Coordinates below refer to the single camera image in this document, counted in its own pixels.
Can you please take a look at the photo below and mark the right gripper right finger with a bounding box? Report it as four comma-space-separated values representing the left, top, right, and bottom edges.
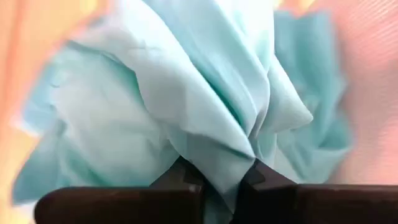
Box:
231, 157, 398, 224

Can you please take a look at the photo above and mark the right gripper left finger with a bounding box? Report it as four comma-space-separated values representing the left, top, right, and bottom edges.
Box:
34, 155, 206, 224

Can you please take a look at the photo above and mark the teal garment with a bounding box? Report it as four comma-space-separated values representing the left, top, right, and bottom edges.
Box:
11, 0, 354, 224

